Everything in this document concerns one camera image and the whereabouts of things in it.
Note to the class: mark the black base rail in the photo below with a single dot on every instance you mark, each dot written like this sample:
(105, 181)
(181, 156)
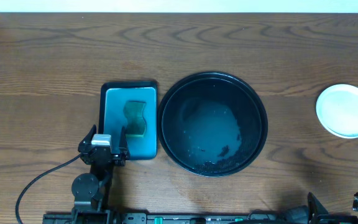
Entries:
(142, 218)

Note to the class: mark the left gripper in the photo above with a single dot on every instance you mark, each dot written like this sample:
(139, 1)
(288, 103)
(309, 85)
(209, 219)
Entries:
(103, 154)

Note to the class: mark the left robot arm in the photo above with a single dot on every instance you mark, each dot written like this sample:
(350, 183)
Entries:
(91, 190)

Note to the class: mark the white plate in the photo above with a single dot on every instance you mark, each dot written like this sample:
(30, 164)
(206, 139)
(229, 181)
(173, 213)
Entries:
(337, 110)

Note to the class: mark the black round serving tray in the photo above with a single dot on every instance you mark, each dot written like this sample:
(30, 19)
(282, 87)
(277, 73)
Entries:
(212, 124)

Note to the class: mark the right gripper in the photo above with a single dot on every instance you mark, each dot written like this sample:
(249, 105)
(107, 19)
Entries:
(321, 210)

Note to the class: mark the green scrubbing sponge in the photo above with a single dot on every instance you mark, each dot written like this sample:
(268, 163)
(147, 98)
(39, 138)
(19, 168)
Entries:
(134, 114)

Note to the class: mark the black rectangular water tray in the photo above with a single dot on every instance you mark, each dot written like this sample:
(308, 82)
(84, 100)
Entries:
(114, 95)

